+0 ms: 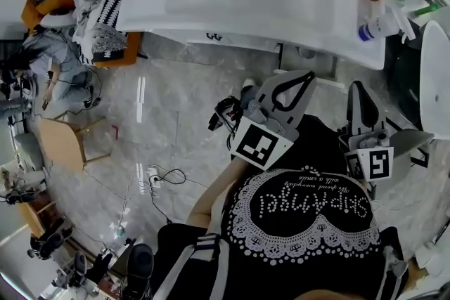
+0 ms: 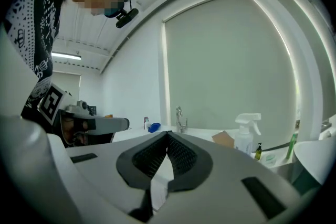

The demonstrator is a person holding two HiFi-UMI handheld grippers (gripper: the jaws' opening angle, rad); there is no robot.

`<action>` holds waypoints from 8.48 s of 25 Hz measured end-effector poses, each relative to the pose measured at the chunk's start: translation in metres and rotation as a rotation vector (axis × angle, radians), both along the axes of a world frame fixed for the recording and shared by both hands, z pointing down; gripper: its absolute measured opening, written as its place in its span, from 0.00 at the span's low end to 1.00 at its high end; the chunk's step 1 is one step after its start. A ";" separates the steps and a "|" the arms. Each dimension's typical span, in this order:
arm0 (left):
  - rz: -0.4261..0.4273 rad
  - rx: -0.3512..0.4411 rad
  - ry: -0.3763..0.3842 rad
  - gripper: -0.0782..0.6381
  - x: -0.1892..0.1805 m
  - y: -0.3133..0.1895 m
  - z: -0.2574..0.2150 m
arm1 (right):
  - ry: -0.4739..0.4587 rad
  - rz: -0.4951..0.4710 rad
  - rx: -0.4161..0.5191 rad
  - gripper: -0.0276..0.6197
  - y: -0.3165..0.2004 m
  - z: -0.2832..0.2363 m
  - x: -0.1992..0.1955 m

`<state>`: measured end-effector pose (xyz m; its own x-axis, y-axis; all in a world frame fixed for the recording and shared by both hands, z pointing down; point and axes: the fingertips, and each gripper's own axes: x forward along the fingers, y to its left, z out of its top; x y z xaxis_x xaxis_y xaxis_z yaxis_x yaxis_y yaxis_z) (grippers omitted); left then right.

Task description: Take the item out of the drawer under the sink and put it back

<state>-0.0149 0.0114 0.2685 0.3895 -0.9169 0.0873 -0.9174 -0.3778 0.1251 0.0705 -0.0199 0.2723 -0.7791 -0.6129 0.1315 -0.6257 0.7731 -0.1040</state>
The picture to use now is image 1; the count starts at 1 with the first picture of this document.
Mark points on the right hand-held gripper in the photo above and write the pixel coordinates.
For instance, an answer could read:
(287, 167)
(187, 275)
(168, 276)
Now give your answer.
(376, 161)

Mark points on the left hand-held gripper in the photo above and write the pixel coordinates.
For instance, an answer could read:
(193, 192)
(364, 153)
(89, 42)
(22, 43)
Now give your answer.
(260, 144)

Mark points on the white drawer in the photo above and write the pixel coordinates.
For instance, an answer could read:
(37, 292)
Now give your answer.
(316, 75)

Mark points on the person's left forearm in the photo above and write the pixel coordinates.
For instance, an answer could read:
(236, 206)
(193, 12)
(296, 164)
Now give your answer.
(214, 196)

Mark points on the person's grey jeans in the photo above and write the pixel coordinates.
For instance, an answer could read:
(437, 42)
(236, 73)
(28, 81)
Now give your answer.
(251, 96)

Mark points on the person's left white shoe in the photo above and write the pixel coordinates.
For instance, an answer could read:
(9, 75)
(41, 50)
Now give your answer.
(249, 82)

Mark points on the grey chair black legs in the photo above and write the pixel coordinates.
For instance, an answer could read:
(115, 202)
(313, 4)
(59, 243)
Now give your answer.
(408, 151)

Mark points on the white round table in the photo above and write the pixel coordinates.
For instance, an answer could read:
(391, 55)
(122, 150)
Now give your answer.
(436, 81)

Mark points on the white spray bottle blue label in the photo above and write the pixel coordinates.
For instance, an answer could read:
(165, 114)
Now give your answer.
(379, 26)

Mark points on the white vanity cabinet with sink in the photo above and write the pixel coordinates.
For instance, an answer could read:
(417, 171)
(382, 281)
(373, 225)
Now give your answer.
(228, 0)

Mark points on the white power strip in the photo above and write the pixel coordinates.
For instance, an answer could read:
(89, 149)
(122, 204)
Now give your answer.
(153, 177)

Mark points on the person's black printed shirt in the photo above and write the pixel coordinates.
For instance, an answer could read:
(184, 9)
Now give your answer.
(299, 256)

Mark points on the red floor tape mark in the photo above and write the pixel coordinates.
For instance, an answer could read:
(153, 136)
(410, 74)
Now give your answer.
(116, 131)

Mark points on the black white striped blanket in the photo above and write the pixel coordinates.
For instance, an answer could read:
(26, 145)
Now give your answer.
(112, 0)

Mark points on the white clothes pile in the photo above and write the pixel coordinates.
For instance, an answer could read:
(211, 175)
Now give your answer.
(88, 0)

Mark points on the wooden side table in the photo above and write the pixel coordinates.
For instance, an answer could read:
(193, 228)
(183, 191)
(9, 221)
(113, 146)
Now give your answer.
(61, 144)

